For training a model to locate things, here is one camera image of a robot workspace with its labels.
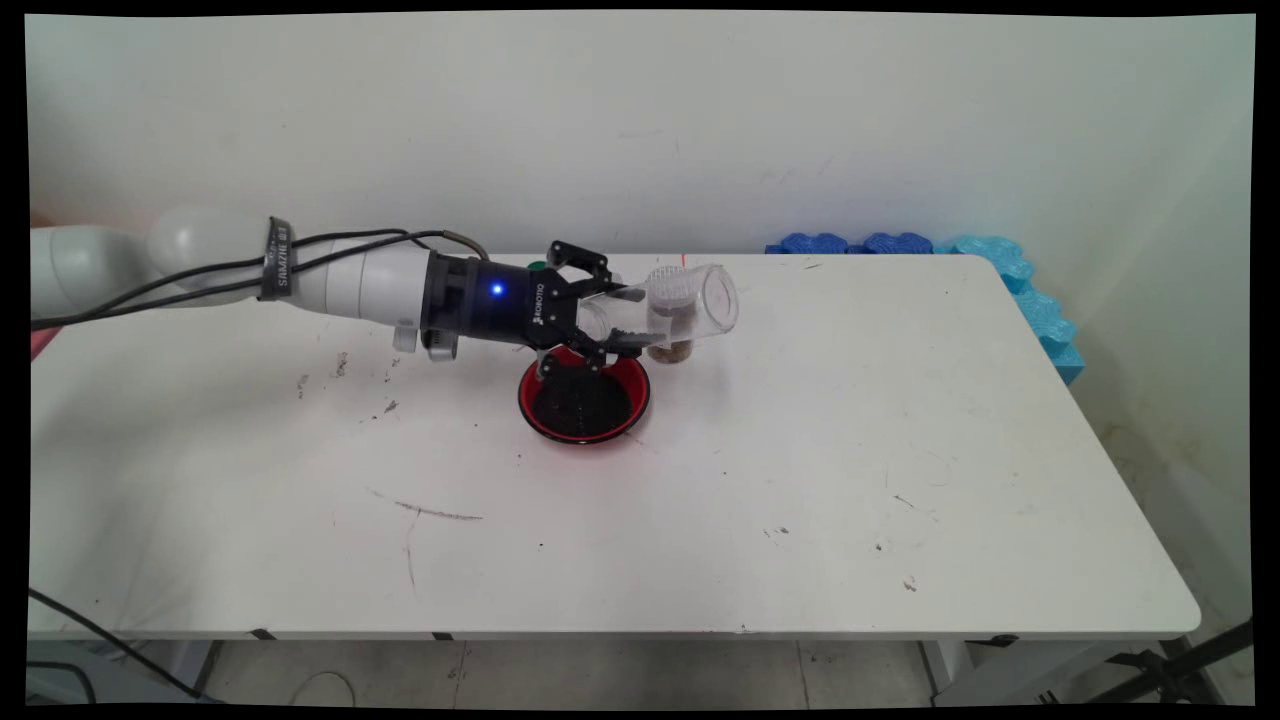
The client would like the white table leg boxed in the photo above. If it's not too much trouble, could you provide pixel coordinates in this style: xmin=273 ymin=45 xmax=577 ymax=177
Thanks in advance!
xmin=28 ymin=638 xmax=216 ymax=703

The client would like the black seeds heap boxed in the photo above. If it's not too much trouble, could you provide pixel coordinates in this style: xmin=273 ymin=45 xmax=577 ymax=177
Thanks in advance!
xmin=530 ymin=368 xmax=633 ymax=439

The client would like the black camera cable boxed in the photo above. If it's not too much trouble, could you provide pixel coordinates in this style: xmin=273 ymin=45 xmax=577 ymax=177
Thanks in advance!
xmin=30 ymin=228 xmax=436 ymax=326

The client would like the thin grey floor cable loop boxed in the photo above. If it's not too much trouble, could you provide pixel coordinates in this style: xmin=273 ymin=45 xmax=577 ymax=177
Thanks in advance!
xmin=290 ymin=671 xmax=358 ymax=707

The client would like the red bowl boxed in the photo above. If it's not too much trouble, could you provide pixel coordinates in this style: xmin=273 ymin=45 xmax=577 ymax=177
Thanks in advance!
xmin=517 ymin=345 xmax=652 ymax=446

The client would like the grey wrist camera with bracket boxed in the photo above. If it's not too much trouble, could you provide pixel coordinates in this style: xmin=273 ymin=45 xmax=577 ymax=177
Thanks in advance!
xmin=392 ymin=318 xmax=461 ymax=362

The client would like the grey velcro strap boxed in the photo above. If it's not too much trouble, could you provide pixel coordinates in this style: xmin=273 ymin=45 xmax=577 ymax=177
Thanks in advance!
xmin=258 ymin=217 xmax=299 ymax=301

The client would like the brown spice jar white lid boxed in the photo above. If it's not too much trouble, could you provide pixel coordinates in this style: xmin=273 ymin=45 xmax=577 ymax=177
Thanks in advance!
xmin=645 ymin=265 xmax=699 ymax=365

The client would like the cyan foam mat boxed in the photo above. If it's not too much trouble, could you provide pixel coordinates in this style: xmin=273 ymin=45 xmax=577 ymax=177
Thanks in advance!
xmin=935 ymin=236 xmax=1086 ymax=386

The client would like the black floor cable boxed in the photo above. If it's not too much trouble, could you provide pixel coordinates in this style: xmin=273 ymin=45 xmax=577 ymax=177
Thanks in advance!
xmin=28 ymin=586 xmax=207 ymax=701

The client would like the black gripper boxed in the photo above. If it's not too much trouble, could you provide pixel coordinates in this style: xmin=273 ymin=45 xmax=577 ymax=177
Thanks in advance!
xmin=420 ymin=239 xmax=647 ymax=380

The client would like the black tripod leg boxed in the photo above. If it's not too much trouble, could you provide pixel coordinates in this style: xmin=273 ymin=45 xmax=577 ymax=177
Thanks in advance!
xmin=1085 ymin=618 xmax=1254 ymax=705

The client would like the clear plastic jar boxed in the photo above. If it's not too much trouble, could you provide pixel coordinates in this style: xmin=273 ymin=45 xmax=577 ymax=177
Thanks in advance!
xmin=575 ymin=263 xmax=741 ymax=351

